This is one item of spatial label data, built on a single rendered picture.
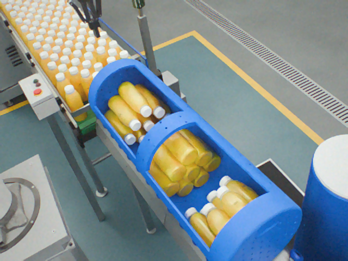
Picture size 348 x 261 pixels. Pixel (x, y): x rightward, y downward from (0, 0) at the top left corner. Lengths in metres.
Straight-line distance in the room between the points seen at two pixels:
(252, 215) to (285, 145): 1.81
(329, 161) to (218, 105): 1.80
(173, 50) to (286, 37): 1.07
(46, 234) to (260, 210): 0.66
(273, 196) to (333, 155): 0.41
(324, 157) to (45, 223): 0.94
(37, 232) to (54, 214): 0.07
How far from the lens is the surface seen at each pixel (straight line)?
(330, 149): 1.39
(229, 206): 1.08
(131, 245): 2.39
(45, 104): 1.71
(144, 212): 2.19
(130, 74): 1.57
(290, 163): 2.66
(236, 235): 0.98
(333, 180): 1.31
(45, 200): 1.33
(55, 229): 1.26
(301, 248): 1.72
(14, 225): 1.32
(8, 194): 1.31
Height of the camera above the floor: 2.07
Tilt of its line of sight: 46 degrees down
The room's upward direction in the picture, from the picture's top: 11 degrees counter-clockwise
